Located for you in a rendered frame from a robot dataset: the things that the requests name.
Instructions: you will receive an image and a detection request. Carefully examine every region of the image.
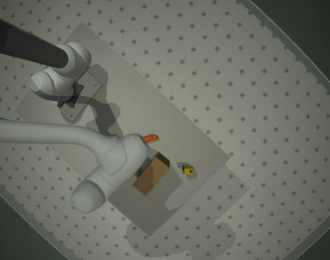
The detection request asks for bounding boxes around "brown wooden cabinet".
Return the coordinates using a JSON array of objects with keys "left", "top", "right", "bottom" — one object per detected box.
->
[{"left": 133, "top": 152, "right": 170, "bottom": 196}]

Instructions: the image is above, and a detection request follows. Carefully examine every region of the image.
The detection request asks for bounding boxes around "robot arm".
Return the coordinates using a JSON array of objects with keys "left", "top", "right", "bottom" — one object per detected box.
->
[{"left": 0, "top": 18, "right": 149, "bottom": 214}]

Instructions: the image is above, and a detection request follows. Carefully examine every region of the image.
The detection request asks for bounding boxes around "orange spirit level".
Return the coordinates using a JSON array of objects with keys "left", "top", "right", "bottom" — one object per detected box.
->
[{"left": 143, "top": 135, "right": 159, "bottom": 142}]

